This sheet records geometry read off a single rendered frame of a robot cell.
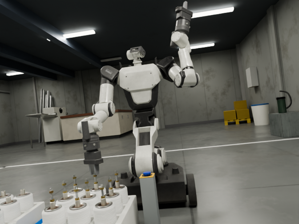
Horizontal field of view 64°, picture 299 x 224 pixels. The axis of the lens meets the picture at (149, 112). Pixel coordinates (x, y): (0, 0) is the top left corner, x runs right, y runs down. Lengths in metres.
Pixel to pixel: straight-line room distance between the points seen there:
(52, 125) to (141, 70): 7.74
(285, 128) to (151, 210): 3.47
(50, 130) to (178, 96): 5.11
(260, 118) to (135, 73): 5.67
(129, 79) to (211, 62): 8.77
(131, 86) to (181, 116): 8.42
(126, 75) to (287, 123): 3.32
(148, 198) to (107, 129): 6.62
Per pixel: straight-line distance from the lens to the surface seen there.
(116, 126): 7.70
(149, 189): 1.23
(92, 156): 1.31
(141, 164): 1.44
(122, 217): 1.16
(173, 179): 1.58
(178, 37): 1.49
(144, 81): 1.58
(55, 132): 9.11
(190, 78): 1.41
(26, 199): 1.55
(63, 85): 11.18
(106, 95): 1.58
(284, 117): 4.43
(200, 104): 9.99
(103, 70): 1.66
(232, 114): 8.15
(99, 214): 1.09
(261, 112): 6.97
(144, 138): 1.60
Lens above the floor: 0.62
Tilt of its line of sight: 1 degrees up
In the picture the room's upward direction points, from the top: 7 degrees counter-clockwise
